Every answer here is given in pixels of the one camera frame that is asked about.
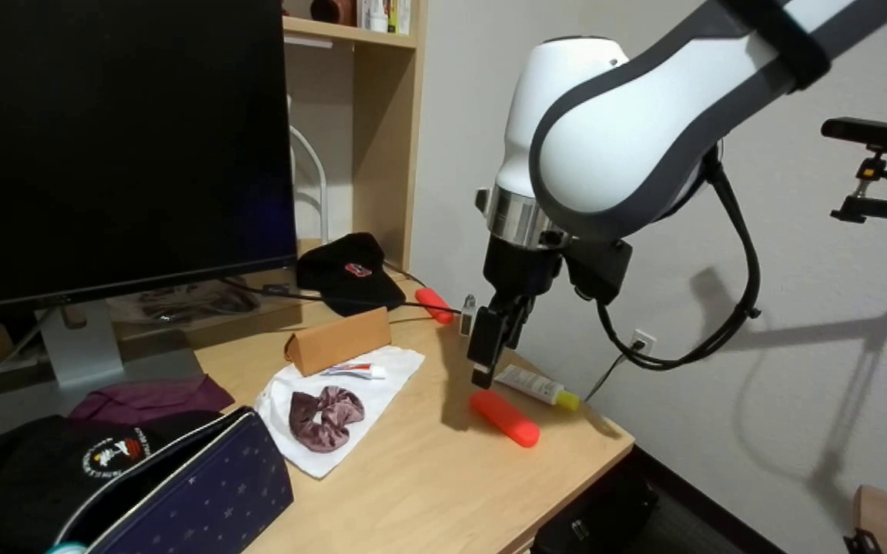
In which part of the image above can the white patterned plate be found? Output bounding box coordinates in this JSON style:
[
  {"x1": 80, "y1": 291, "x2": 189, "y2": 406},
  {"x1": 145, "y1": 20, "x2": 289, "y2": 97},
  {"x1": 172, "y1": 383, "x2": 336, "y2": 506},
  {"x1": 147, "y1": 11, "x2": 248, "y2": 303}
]
[{"x1": 252, "y1": 344, "x2": 428, "y2": 483}]

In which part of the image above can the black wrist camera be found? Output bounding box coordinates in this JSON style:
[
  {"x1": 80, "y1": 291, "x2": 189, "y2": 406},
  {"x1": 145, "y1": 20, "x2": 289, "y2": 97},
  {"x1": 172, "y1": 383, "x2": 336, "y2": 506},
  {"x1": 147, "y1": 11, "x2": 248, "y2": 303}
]
[{"x1": 563, "y1": 238, "x2": 635, "y2": 309}]

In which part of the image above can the dark cable clutter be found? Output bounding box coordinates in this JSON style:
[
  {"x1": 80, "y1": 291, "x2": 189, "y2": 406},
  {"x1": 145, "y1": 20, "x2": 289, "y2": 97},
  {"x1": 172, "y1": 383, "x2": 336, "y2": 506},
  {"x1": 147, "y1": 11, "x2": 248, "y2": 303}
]
[{"x1": 134, "y1": 275, "x2": 312, "y2": 324}]

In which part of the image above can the white wall outlet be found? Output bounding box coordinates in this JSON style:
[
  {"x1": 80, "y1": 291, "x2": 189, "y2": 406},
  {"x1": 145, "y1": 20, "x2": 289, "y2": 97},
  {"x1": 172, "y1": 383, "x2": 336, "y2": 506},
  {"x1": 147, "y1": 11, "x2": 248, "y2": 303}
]
[{"x1": 624, "y1": 325, "x2": 660, "y2": 370}]

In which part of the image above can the black power cable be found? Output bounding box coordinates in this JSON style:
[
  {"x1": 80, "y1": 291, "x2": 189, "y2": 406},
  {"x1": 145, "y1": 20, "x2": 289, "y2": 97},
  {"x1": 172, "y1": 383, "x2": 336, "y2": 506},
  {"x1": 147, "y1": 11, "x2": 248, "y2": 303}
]
[{"x1": 579, "y1": 348, "x2": 645, "y2": 406}]

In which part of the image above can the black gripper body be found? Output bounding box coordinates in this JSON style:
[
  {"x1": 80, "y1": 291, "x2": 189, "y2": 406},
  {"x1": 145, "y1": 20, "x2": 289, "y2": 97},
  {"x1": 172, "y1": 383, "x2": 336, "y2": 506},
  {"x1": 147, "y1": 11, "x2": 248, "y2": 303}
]
[{"x1": 480, "y1": 234, "x2": 566, "y2": 313}]

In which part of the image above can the black cap white crest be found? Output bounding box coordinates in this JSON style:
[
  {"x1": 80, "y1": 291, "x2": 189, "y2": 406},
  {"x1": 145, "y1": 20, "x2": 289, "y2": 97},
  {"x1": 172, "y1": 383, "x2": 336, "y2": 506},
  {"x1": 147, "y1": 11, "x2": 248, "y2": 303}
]
[{"x1": 0, "y1": 409, "x2": 225, "y2": 554}]

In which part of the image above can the navy dotted pouch bag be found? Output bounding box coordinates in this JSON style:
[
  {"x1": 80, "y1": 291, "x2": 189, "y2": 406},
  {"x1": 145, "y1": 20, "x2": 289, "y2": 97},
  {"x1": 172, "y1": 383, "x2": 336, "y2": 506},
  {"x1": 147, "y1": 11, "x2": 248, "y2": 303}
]
[{"x1": 54, "y1": 406, "x2": 298, "y2": 554}]

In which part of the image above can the black cap red logo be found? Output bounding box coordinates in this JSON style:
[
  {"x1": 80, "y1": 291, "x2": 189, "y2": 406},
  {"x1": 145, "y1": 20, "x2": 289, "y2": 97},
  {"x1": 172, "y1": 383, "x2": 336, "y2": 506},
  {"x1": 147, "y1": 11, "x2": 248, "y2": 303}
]
[{"x1": 293, "y1": 232, "x2": 409, "y2": 317}]

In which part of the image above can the wooden shelf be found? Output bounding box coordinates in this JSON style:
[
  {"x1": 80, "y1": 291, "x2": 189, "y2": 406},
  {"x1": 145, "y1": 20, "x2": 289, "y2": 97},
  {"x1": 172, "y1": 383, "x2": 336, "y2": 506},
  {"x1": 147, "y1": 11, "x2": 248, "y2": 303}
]
[{"x1": 279, "y1": 0, "x2": 430, "y2": 275}]

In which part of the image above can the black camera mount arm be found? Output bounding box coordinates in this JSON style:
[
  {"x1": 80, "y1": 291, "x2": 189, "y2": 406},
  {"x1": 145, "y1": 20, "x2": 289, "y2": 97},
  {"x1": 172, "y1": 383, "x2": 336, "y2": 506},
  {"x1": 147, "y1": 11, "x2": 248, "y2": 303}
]
[{"x1": 828, "y1": 151, "x2": 887, "y2": 272}]

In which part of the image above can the brown wedge case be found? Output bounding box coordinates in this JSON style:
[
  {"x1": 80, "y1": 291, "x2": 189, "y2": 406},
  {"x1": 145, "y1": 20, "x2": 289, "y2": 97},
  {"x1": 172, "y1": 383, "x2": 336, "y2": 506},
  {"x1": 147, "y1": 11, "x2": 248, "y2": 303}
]
[{"x1": 283, "y1": 304, "x2": 395, "y2": 377}]

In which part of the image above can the black camera bar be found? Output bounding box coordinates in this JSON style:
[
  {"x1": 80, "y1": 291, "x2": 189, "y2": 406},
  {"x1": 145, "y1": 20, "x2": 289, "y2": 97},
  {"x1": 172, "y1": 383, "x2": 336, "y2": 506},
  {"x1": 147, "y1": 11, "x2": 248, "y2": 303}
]
[{"x1": 819, "y1": 115, "x2": 887, "y2": 158}]

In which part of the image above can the dark brown shelf item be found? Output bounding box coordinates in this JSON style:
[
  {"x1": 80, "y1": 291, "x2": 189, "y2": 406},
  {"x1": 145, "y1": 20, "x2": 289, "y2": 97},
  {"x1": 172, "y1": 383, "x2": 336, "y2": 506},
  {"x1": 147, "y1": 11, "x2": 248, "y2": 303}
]
[{"x1": 308, "y1": 0, "x2": 361, "y2": 23}]

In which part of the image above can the white tube yellow cap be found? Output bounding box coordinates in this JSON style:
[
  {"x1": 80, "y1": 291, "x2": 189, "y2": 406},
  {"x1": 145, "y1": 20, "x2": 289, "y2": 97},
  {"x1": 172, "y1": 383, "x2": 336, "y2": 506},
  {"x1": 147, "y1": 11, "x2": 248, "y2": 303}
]
[{"x1": 494, "y1": 362, "x2": 586, "y2": 414}]

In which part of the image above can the purple cloth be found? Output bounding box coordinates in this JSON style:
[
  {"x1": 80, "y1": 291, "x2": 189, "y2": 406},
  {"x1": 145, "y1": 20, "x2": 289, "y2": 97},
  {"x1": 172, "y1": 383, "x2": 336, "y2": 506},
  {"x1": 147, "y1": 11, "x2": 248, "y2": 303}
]
[{"x1": 67, "y1": 372, "x2": 236, "y2": 426}]

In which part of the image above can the red-handled screwdriver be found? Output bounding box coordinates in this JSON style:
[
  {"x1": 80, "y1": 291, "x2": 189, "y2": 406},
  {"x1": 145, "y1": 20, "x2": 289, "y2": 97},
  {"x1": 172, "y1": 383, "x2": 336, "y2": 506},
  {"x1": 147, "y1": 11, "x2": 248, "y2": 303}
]
[{"x1": 414, "y1": 284, "x2": 471, "y2": 330}]

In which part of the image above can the yellow green shelf item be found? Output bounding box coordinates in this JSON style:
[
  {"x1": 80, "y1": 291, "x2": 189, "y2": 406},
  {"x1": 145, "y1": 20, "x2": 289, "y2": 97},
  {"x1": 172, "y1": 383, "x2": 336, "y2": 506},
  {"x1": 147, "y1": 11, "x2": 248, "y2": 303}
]
[{"x1": 386, "y1": 0, "x2": 414, "y2": 37}]

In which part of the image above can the maroon scrunchie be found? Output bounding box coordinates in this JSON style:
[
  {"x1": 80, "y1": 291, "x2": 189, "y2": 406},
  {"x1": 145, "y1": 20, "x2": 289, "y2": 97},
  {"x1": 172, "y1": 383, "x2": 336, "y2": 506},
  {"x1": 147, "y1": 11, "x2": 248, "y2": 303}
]
[{"x1": 288, "y1": 383, "x2": 367, "y2": 454}]

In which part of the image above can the black monitor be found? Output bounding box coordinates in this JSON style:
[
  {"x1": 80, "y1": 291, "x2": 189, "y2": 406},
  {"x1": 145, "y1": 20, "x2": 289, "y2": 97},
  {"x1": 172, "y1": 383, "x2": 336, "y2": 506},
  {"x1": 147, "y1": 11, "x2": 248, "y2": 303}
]
[{"x1": 0, "y1": 0, "x2": 298, "y2": 317}]

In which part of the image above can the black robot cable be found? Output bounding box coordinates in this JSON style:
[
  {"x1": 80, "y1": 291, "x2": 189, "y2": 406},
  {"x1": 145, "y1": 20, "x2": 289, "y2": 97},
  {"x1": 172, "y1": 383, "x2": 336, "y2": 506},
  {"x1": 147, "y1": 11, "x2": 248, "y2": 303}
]
[{"x1": 594, "y1": 147, "x2": 763, "y2": 372}]

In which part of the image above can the black stand base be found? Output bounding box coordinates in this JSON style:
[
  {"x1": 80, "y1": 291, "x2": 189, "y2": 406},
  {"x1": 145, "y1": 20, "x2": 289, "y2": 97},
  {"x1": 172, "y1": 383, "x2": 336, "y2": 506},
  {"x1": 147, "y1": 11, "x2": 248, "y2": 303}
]
[{"x1": 842, "y1": 523, "x2": 885, "y2": 554}]

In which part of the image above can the red oblong object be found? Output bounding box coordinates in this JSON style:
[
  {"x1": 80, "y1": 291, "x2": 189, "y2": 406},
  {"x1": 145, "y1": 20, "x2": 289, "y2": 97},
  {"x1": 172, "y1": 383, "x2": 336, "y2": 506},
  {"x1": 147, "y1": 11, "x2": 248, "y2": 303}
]
[{"x1": 469, "y1": 389, "x2": 546, "y2": 452}]

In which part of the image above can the white wire frame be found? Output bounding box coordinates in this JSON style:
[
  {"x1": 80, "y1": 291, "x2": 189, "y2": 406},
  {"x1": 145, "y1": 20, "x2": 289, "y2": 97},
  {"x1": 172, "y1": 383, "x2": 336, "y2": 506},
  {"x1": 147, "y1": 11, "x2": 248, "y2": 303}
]
[{"x1": 288, "y1": 121, "x2": 332, "y2": 242}]

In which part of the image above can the white shelf item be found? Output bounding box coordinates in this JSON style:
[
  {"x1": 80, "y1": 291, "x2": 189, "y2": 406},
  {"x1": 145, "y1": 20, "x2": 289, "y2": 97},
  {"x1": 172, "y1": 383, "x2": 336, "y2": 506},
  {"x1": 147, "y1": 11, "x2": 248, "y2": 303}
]
[{"x1": 356, "y1": 0, "x2": 391, "y2": 32}]

